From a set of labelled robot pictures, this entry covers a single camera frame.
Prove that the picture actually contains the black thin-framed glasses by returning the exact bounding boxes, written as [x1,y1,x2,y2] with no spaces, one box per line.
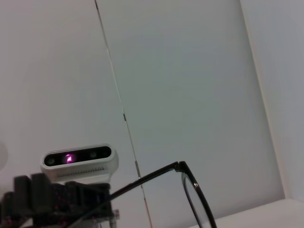
[68,161,218,228]

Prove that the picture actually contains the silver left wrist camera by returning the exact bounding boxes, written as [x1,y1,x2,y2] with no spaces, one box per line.
[40,143,119,185]

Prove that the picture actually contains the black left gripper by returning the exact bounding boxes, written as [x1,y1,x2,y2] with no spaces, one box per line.
[0,173,114,228]

